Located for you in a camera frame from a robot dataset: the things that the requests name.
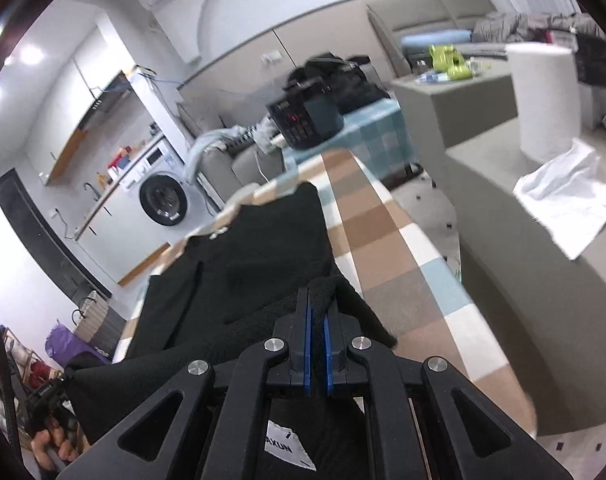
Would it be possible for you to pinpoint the black white patterned cushion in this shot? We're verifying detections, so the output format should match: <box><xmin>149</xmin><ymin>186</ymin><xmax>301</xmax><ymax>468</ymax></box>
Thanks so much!
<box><xmin>225</xmin><ymin>122</ymin><xmax>264</xmax><ymax>146</ymax></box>

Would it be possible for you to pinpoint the checkered cloth table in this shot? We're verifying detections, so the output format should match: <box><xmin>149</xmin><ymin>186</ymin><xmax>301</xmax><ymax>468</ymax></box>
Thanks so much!
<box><xmin>110</xmin><ymin>149</ymin><xmax>538</xmax><ymax>441</ymax></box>

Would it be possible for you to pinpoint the person's left hand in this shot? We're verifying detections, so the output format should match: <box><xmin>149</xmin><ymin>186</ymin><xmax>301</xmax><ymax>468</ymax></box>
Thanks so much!
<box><xmin>30</xmin><ymin>417</ymin><xmax>84</xmax><ymax>471</ymax></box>

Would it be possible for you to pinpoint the purple bag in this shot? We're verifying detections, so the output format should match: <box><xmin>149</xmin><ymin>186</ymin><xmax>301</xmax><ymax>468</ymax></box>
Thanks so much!
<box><xmin>44</xmin><ymin>320</ymin><xmax>91</xmax><ymax>366</ymax></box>

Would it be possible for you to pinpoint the grey sofa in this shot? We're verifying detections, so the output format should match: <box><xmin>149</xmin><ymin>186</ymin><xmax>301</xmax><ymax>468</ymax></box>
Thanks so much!
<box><xmin>175</xmin><ymin>102</ymin><xmax>289</xmax><ymax>211</ymax></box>

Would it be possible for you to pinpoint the teal checked tablecloth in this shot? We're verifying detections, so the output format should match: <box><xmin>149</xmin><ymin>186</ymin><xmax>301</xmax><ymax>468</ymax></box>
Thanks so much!
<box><xmin>340</xmin><ymin>99</ymin><xmax>414</xmax><ymax>183</ymax></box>

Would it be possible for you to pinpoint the steel range hood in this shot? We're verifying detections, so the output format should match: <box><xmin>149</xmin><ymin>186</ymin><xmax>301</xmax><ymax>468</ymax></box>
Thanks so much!
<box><xmin>78</xmin><ymin>72</ymin><xmax>134</xmax><ymax>131</ymax></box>

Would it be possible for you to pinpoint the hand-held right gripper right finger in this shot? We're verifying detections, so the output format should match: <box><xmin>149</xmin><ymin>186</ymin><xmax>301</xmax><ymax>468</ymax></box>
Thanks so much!
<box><xmin>323</xmin><ymin>292</ymin><xmax>574</xmax><ymax>480</ymax></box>

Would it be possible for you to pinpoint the white crumpled cloth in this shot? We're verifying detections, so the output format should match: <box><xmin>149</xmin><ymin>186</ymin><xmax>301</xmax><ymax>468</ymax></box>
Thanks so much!
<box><xmin>513</xmin><ymin>137</ymin><xmax>606</xmax><ymax>261</ymax></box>

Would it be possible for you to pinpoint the black cable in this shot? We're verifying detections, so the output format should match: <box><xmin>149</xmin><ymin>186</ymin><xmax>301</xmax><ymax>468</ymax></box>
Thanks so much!
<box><xmin>0</xmin><ymin>280</ymin><xmax>21</xmax><ymax>461</ymax></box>

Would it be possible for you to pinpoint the woven laundry basket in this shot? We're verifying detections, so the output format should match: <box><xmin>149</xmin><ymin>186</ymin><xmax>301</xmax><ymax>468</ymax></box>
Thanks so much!
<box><xmin>73</xmin><ymin>290</ymin><xmax>111</xmax><ymax>356</ymax></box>

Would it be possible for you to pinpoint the small grey cabinet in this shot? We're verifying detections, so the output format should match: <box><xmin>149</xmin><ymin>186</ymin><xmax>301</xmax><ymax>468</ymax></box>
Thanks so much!
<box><xmin>390</xmin><ymin>67</ymin><xmax>518</xmax><ymax>196</ymax></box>

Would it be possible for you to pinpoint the black electric pressure cooker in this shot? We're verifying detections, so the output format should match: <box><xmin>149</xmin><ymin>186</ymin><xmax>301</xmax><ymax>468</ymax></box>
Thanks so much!
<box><xmin>265</xmin><ymin>82</ymin><xmax>345</xmax><ymax>150</ymax></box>

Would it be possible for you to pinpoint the white washing machine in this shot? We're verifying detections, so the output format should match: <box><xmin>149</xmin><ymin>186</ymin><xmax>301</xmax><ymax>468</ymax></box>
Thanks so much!
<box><xmin>118</xmin><ymin>132</ymin><xmax>219</xmax><ymax>231</ymax></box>

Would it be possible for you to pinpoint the light grey garment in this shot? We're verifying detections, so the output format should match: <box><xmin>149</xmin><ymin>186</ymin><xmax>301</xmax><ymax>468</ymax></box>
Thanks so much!
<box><xmin>255</xmin><ymin>120</ymin><xmax>284</xmax><ymax>153</ymax></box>

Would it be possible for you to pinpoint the green toy on cabinet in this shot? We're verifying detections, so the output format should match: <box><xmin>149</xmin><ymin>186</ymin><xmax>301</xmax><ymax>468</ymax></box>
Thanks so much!
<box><xmin>429</xmin><ymin>44</ymin><xmax>466</xmax><ymax>68</ymax></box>

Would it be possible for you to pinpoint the grey bedding pile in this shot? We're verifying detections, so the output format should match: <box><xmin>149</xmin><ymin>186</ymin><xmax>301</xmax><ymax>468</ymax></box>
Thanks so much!
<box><xmin>470</xmin><ymin>10</ymin><xmax>606</xmax><ymax>46</ymax></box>

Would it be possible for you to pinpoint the black hanging cloth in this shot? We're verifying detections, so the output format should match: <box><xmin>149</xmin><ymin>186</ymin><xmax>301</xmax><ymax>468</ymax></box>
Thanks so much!
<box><xmin>575</xmin><ymin>35</ymin><xmax>606</xmax><ymax>93</ymax></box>

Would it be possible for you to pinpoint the white paper towel roll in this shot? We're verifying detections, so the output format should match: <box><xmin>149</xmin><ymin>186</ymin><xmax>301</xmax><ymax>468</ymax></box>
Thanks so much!
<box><xmin>505</xmin><ymin>42</ymin><xmax>584</xmax><ymax>163</ymax></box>

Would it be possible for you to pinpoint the white kitchen counter cabinet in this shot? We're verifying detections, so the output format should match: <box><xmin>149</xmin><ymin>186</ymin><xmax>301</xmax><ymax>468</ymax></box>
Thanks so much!
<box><xmin>73</xmin><ymin>160</ymin><xmax>184</xmax><ymax>286</ymax></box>

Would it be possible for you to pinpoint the black knitted sweater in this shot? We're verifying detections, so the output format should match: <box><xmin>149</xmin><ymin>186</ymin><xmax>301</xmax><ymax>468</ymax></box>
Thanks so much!
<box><xmin>66</xmin><ymin>181</ymin><xmax>399</xmax><ymax>480</ymax></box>

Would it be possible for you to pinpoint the light blue pillow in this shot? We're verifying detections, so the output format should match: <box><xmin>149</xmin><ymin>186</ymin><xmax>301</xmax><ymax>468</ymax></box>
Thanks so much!
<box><xmin>400</xmin><ymin>30</ymin><xmax>474</xmax><ymax>51</ymax></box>

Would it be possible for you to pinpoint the pile of black clothes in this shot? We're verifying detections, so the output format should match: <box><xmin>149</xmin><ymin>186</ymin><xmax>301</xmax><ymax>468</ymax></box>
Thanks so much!
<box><xmin>283</xmin><ymin>52</ymin><xmax>391</xmax><ymax>116</ymax></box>

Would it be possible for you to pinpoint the large grey table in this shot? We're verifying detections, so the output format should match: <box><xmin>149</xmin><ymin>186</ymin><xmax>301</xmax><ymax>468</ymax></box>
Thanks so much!
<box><xmin>443</xmin><ymin>120</ymin><xmax>606</xmax><ymax>436</ymax></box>

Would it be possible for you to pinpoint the pale blue throw blanket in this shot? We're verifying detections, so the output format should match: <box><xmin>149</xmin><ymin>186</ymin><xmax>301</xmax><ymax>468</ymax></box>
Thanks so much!
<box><xmin>185</xmin><ymin>125</ymin><xmax>246</xmax><ymax>181</ymax></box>

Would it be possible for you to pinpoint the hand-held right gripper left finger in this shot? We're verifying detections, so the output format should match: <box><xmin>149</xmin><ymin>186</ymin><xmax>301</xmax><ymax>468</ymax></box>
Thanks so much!
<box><xmin>58</xmin><ymin>287</ymin><xmax>314</xmax><ymax>480</ymax></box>

